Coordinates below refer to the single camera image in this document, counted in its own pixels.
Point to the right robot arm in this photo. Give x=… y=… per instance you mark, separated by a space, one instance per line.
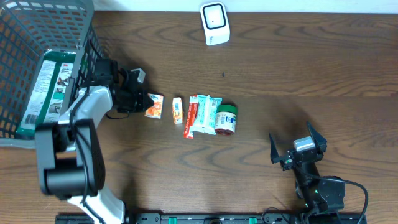
x=321 y=194

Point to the white barcode scanner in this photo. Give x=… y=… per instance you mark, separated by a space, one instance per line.
x=215 y=23

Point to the grey plastic mesh basket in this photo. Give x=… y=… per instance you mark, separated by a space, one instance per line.
x=29 y=30

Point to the red snack packet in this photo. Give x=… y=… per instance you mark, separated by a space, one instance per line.
x=191 y=116

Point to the white toilet wipes pack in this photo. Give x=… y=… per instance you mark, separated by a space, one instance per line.
x=206 y=114

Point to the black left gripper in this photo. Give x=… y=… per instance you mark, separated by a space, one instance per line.
x=139 y=96

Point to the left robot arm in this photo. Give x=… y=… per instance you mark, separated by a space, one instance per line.
x=70 y=163

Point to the orange white tissue pack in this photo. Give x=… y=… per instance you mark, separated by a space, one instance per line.
x=155 y=111

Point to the green lid seasoning jar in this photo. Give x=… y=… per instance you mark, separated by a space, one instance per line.
x=225 y=123

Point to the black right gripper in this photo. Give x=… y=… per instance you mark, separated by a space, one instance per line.
x=321 y=142

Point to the green 3M flat package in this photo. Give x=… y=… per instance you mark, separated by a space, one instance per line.
x=47 y=97

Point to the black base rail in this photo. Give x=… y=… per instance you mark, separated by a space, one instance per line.
x=274 y=218

